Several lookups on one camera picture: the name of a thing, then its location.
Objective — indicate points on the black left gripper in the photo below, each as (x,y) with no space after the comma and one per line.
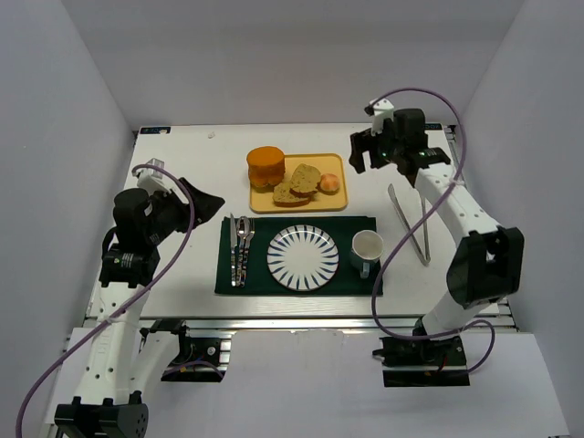
(183,206)

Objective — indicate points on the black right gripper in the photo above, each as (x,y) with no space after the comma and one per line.
(366,149)

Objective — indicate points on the seeded bread slice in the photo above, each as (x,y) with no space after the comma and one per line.
(283,197)
(305,180)

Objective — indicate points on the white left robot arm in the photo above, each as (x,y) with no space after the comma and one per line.
(125,362)

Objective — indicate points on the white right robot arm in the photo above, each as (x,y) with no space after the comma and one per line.
(488,259)

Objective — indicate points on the small round bun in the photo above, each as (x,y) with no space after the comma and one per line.
(329,183)

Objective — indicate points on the yellow serving tray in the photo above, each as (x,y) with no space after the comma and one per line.
(261,200)

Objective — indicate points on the blue right corner label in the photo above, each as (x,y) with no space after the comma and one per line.
(433,126)

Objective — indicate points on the blue corner label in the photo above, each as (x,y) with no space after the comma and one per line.
(433,126)
(154,130)

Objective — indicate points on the blue left corner label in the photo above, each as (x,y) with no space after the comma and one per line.
(154,130)

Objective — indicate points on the green white mug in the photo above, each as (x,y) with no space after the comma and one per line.
(366,250)

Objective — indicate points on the white blue striped plate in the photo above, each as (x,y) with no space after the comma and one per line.
(302,258)

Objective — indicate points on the dark green placemat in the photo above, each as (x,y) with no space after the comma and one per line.
(259,281)

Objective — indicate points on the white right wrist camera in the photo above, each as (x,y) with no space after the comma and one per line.
(379,110)

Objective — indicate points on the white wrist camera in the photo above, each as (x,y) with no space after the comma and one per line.
(150,177)
(379,110)

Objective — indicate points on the fork patterned handle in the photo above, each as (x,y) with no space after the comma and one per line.
(248,240)

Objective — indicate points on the table knife patterned handle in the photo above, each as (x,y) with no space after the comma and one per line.
(233,249)

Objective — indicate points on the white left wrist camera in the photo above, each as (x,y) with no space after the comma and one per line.
(150,177)

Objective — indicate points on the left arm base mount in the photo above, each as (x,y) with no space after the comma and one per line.
(199,357)

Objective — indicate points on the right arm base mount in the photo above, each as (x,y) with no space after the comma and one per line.
(422,364)

